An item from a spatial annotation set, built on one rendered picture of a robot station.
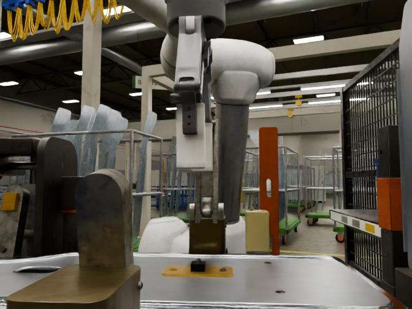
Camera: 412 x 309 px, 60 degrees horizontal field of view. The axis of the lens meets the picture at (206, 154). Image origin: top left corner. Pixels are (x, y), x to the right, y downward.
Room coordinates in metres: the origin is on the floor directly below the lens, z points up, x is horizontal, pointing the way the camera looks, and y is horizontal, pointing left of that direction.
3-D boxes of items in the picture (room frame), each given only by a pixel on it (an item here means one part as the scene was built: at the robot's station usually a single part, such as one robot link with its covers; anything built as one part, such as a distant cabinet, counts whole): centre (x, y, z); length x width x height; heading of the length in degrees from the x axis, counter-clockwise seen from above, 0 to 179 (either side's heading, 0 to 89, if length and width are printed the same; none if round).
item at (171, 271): (0.44, 0.01, 1.01); 0.08 x 0.04 x 0.01; 86
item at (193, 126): (0.36, 0.02, 1.18); 0.03 x 0.01 x 0.05; 175
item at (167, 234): (1.20, 0.13, 0.88); 0.18 x 0.16 x 0.22; 96
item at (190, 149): (0.38, 0.02, 1.16); 0.03 x 0.01 x 0.07; 85
